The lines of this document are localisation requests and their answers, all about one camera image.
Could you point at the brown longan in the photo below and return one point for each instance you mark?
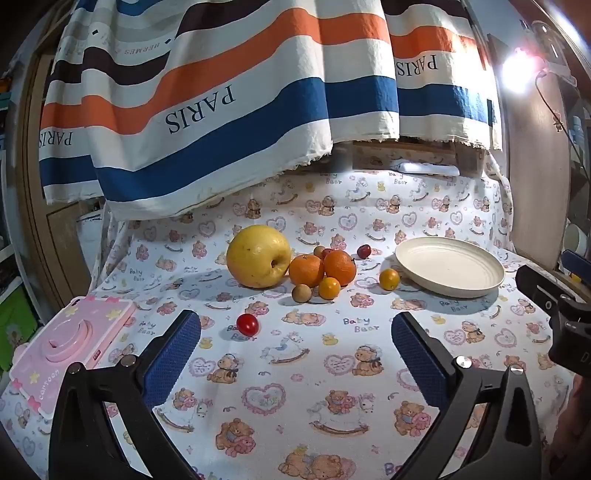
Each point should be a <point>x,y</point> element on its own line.
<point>302,292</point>
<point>318,250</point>

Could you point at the red cherry tomato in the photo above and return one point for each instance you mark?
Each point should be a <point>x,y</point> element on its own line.
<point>248,324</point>

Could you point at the bear print tablecloth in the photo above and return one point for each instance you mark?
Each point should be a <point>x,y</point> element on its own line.
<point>300,369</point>

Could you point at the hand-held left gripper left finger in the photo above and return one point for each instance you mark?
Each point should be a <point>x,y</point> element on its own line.
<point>178,350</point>

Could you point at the bright lamp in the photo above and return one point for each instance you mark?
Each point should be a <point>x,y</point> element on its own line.
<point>521,69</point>

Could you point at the orange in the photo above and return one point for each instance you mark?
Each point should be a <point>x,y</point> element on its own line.
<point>340,267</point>
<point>304,271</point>

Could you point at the white remote control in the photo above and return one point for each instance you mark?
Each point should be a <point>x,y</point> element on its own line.
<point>425,167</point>

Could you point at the cream plate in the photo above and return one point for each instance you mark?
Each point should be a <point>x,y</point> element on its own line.
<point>448,265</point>

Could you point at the wooden side panel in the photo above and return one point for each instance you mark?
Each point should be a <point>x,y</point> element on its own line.
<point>535,184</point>

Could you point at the green box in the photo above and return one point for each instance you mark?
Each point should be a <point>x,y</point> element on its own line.
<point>16,327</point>

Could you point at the small yellow kumquat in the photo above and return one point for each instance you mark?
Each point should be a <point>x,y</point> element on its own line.
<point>389,278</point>
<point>329,287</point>

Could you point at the striped hanging cloth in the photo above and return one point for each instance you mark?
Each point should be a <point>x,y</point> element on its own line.
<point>277,92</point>

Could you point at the large yellow pomelo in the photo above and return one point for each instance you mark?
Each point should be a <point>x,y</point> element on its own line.
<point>258,256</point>

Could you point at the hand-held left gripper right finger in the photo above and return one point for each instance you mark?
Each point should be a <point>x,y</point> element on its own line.
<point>418,364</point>

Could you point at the white mug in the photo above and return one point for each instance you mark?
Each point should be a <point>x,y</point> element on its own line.
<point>575,240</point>

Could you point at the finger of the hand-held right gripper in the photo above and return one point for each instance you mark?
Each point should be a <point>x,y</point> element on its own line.
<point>540,290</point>
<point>579,264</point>

